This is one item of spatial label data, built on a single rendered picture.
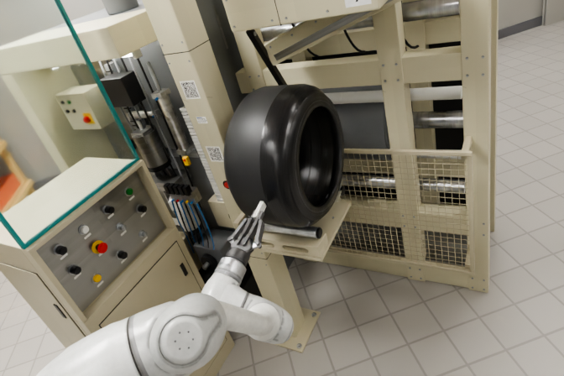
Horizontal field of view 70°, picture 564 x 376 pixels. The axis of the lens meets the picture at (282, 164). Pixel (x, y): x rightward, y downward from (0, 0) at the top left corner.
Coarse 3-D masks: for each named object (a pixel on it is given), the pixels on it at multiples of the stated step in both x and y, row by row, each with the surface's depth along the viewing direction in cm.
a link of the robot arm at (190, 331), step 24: (144, 312) 65; (168, 312) 61; (192, 312) 61; (216, 312) 66; (144, 336) 61; (168, 336) 58; (192, 336) 59; (216, 336) 62; (144, 360) 60; (168, 360) 58; (192, 360) 58
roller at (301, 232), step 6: (264, 228) 169; (270, 228) 168; (276, 228) 166; (282, 228) 165; (288, 228) 163; (294, 228) 162; (300, 228) 161; (306, 228) 160; (312, 228) 158; (318, 228) 158; (294, 234) 163; (300, 234) 161; (306, 234) 159; (312, 234) 158; (318, 234) 157
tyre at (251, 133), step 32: (256, 96) 149; (288, 96) 142; (320, 96) 152; (256, 128) 138; (288, 128) 135; (320, 128) 180; (224, 160) 147; (256, 160) 137; (288, 160) 134; (320, 160) 184; (256, 192) 140; (288, 192) 137; (320, 192) 178; (288, 224) 149
